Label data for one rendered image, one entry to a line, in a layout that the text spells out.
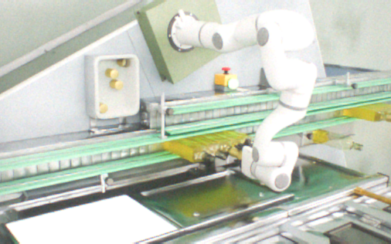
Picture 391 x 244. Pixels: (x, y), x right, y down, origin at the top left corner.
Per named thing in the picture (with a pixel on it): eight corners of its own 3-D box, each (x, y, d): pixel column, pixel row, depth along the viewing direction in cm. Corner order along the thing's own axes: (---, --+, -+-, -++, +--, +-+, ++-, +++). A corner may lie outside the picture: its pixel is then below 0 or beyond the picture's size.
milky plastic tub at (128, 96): (86, 115, 175) (96, 120, 169) (84, 54, 170) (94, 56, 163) (128, 110, 185) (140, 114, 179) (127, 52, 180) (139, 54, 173)
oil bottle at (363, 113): (341, 115, 248) (392, 126, 226) (343, 104, 246) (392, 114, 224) (348, 113, 251) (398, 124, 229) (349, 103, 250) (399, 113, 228)
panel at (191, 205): (-1, 232, 141) (39, 286, 115) (-2, 222, 141) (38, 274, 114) (230, 174, 194) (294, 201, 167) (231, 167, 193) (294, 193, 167)
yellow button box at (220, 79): (213, 89, 209) (224, 92, 204) (213, 72, 208) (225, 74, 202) (226, 88, 213) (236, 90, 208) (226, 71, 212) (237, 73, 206)
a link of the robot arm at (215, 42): (195, 25, 167) (223, 28, 154) (223, 17, 173) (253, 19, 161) (198, 52, 170) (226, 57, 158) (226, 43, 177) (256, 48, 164)
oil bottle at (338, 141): (312, 141, 237) (357, 155, 217) (311, 131, 235) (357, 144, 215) (319, 138, 240) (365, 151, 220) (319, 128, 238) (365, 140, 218)
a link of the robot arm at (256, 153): (298, 96, 144) (281, 157, 153) (260, 95, 139) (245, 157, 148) (314, 108, 137) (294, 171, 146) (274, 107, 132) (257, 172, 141)
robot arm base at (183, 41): (161, 22, 176) (185, 24, 164) (185, 1, 181) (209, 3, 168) (181, 55, 185) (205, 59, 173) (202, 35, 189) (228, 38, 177)
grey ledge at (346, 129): (201, 161, 209) (218, 168, 200) (202, 141, 207) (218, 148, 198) (338, 130, 264) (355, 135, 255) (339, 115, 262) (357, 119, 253)
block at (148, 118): (139, 126, 183) (148, 130, 177) (138, 101, 180) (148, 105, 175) (147, 124, 185) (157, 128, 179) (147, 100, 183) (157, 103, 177)
